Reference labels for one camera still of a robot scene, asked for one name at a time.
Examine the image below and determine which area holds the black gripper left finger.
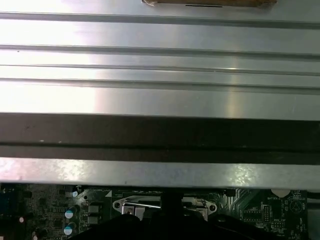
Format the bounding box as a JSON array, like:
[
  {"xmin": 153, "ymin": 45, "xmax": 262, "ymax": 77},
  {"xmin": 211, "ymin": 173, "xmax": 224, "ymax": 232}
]
[{"xmin": 82, "ymin": 191, "xmax": 174, "ymax": 240}]

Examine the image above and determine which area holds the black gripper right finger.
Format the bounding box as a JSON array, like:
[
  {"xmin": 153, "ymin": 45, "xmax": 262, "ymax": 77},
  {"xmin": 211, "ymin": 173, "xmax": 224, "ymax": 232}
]
[{"xmin": 172, "ymin": 191, "xmax": 277, "ymax": 240}]

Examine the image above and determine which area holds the wire locking lever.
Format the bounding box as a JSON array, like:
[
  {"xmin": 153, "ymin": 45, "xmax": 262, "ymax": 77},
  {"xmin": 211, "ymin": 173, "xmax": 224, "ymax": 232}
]
[{"xmin": 123, "ymin": 201, "xmax": 162, "ymax": 209}]

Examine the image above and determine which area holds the metal socket cover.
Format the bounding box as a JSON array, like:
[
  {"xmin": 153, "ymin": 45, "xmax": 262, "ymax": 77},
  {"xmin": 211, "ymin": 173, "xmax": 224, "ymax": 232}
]
[{"xmin": 111, "ymin": 195, "xmax": 218, "ymax": 218}]

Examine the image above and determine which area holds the grey square inductor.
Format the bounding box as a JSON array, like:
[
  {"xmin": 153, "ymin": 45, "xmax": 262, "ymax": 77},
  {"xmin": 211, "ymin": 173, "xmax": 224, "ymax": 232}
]
[
  {"xmin": 87, "ymin": 213, "xmax": 104, "ymax": 225},
  {"xmin": 88, "ymin": 201, "xmax": 104, "ymax": 214}
]

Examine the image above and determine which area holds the silver-topped capacitor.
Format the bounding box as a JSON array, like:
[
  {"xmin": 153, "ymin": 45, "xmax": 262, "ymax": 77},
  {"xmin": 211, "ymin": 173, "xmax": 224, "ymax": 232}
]
[
  {"xmin": 64, "ymin": 209, "xmax": 79, "ymax": 221},
  {"xmin": 63, "ymin": 221, "xmax": 77, "ymax": 236}
]

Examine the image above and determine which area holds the green motherboard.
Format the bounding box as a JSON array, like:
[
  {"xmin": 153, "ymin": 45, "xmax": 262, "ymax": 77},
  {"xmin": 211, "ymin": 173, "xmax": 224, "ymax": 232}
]
[{"xmin": 0, "ymin": 183, "xmax": 309, "ymax": 240}]

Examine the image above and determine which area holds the black PC case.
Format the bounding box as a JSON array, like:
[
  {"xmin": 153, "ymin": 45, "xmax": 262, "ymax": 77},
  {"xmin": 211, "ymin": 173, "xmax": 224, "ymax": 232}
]
[{"xmin": 0, "ymin": 111, "xmax": 320, "ymax": 240}]

